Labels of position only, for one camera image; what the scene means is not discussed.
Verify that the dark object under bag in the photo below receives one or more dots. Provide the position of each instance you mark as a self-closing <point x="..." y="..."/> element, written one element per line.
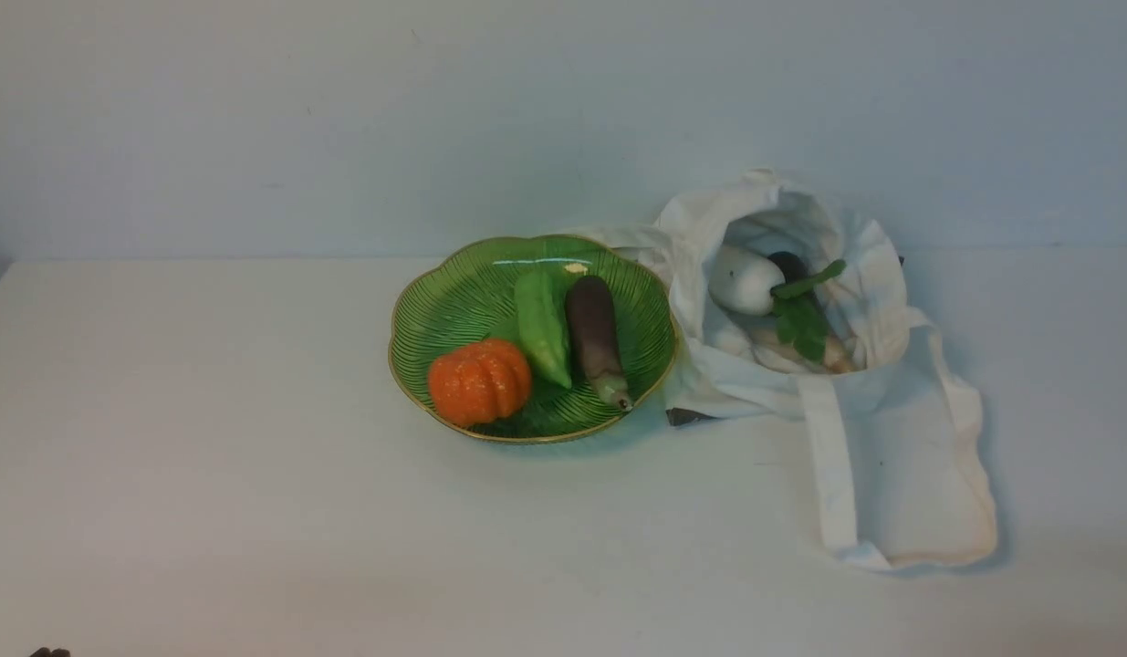
<point x="680" y="417"/>

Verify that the dark object at bottom edge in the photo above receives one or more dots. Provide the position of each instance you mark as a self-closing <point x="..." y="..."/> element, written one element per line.
<point x="45" y="651"/>

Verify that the purple toy eggplant on plate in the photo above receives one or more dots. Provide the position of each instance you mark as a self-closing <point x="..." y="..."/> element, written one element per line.
<point x="591" y="318"/>

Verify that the white cloth bag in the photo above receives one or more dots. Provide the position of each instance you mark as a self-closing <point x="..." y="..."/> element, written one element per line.
<point x="897" y="475"/>

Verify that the green leaf-shaped plate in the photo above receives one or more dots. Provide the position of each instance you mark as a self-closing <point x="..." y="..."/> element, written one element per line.
<point x="469" y="298"/>

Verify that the white toy radish with leaves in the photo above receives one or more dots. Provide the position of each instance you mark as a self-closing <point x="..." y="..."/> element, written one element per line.
<point x="741" y="284"/>

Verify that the orange toy pumpkin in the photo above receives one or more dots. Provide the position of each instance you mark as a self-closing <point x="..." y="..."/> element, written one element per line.
<point x="483" y="382"/>

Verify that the green toy bitter gourd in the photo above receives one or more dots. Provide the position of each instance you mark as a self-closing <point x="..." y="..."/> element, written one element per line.
<point x="542" y="327"/>

